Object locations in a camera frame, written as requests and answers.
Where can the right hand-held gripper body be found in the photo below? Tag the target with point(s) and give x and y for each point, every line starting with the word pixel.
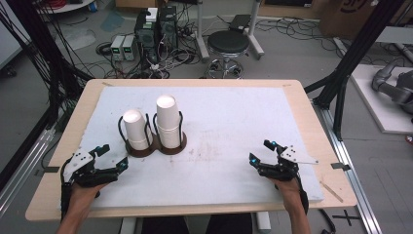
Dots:
pixel 282 170

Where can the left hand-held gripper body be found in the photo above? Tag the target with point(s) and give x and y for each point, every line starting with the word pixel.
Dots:
pixel 81 162

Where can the tall stack of white cups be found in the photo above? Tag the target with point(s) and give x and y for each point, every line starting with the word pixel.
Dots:
pixel 168 120

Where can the person's right hand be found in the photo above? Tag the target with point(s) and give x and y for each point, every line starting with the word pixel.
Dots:
pixel 290 193

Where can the person's left hand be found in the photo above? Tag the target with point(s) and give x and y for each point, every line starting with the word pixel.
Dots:
pixel 82 198

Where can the black tape piece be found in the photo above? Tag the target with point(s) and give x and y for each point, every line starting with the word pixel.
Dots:
pixel 340 166
pixel 48 170

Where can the short stack of white cups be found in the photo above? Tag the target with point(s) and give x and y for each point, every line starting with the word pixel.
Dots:
pixel 136 130

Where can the white foam mat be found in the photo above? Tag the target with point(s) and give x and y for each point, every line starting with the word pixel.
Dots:
pixel 227 130

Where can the thin wooden stick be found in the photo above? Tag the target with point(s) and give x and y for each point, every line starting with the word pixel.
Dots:
pixel 331 191

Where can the person's dark trousers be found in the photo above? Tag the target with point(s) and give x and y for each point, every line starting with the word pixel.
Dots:
pixel 162 226

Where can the black tape cross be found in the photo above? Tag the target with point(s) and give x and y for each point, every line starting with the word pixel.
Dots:
pixel 346 217

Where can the grey power supply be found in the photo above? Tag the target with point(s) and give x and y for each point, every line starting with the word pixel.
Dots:
pixel 117 48
pixel 129 48

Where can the white platform board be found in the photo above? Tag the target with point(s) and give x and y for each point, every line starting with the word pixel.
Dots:
pixel 380 110

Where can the black round stool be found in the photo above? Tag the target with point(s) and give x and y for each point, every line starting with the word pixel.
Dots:
pixel 228 41

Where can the black computer tower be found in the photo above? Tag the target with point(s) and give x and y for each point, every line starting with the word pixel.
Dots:
pixel 168 27
pixel 146 35

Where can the black flat device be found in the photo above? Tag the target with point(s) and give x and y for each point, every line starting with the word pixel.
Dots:
pixel 240 22

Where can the teal floor sheet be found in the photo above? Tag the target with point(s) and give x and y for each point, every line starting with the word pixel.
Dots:
pixel 112 21

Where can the small white box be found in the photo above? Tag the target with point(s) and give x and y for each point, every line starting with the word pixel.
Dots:
pixel 152 14

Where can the white round table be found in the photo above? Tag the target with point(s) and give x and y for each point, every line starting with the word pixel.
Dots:
pixel 69 6

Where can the brown cardboard box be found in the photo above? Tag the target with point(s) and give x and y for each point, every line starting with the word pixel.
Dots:
pixel 354 16

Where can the aluminium rail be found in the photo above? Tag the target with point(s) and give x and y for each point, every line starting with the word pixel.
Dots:
pixel 22 175
pixel 350 182

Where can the black metal frame post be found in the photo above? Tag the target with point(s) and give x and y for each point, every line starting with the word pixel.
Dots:
pixel 357 48

